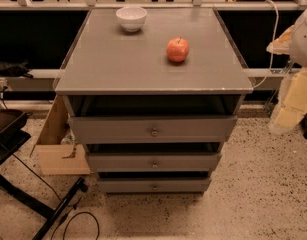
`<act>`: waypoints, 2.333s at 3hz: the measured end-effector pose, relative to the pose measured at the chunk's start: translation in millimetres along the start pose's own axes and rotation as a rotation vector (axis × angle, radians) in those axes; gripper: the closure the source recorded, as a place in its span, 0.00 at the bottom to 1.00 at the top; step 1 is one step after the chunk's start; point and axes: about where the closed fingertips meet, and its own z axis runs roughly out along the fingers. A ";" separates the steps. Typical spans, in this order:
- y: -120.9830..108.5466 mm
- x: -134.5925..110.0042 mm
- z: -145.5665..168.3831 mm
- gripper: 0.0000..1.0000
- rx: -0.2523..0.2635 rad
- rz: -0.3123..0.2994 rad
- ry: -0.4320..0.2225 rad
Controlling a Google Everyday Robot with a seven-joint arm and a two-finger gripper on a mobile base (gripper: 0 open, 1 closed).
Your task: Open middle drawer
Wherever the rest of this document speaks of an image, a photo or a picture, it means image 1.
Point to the white ceramic bowl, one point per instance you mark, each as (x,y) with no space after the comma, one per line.
(131,18)

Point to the grey drawer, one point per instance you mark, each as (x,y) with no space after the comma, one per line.
(149,162)
(154,186)
(164,129)

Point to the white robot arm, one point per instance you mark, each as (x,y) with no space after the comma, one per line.
(293,42)

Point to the diagonal metal brace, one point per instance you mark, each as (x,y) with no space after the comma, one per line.
(274,97)

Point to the black object on rail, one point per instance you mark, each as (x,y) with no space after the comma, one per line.
(10,69)

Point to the grey drawer cabinet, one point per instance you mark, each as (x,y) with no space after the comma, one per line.
(113,73)

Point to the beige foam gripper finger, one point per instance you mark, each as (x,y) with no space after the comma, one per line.
(292,103)

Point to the wooden board box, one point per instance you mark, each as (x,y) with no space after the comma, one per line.
(55,155)

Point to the red apple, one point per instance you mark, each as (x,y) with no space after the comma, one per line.
(177,49)

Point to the grey bottom drawer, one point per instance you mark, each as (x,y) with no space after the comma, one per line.
(154,186)

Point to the grey top drawer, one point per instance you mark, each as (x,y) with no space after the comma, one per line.
(164,129)

